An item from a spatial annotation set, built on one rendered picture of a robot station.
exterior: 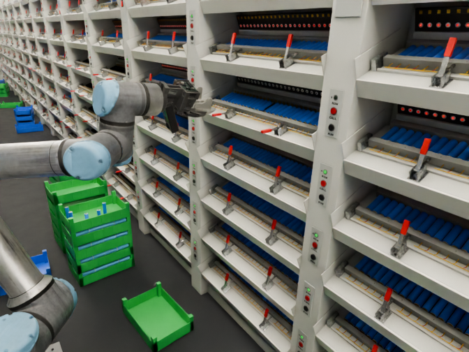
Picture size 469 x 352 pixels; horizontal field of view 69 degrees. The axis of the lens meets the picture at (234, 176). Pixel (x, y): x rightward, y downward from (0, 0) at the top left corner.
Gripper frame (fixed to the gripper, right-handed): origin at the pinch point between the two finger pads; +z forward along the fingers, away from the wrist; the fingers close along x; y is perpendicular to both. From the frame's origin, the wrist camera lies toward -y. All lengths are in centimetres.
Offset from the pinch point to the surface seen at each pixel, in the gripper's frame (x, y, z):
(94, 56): 150, -64, 29
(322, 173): -41.9, 7.7, 9.1
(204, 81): 23.6, -4.2, 15.7
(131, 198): 70, -126, 37
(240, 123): -4.7, -3.4, 13.1
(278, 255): -45, -29, 15
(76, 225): 31, -92, -18
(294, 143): -29.1, 7.8, 9.8
